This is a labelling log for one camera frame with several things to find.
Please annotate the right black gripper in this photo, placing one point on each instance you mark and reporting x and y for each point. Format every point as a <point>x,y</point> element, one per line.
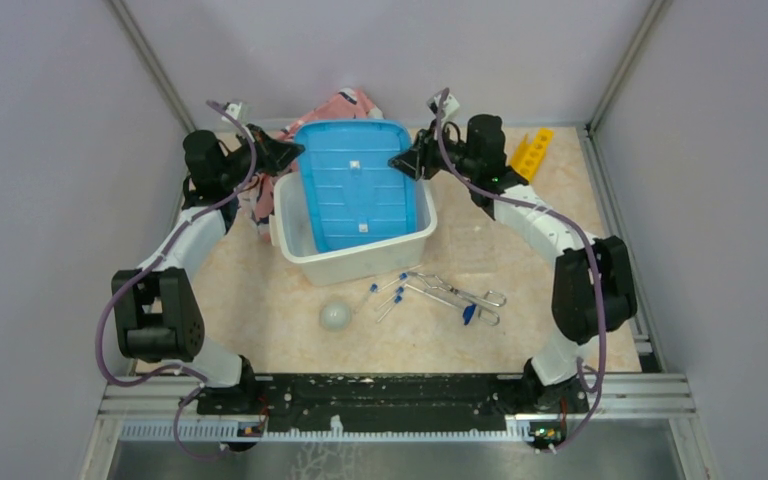
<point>421,158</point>

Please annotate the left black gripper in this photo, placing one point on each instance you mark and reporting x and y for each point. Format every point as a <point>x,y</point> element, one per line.
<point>274,154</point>

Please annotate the blue plastic bin lid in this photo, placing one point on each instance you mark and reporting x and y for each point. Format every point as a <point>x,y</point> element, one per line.
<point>353,196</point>

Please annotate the white plastic storage bin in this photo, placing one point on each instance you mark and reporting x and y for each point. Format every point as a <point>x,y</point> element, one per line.
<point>291,232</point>

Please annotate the white round ball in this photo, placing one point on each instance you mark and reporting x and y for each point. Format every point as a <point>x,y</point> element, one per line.
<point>335,315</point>

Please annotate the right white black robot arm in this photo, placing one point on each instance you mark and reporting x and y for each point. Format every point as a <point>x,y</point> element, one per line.
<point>593,290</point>

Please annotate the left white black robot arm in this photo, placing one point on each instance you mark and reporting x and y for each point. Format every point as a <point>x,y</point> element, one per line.
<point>157,317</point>

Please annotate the pink patterned cloth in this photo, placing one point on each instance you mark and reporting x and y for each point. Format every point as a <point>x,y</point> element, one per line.
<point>346,103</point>

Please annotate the yellow test tube rack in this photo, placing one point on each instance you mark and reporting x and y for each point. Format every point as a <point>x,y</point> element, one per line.
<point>530,153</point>

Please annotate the metal crucible tongs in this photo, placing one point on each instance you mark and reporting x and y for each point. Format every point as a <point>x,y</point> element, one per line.
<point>441,291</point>

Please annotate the blue clamp piece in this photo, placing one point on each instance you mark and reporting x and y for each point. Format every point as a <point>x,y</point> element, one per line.
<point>470,313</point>

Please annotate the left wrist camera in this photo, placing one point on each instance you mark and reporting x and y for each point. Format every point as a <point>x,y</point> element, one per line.
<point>237,110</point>

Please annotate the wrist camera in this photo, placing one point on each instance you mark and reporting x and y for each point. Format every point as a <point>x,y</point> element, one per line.
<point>237,110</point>
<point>443,108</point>

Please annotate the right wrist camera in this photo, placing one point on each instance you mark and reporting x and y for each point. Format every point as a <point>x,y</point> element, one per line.
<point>443,108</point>

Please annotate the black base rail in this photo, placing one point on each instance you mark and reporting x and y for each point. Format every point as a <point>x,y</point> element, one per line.
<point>410,403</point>

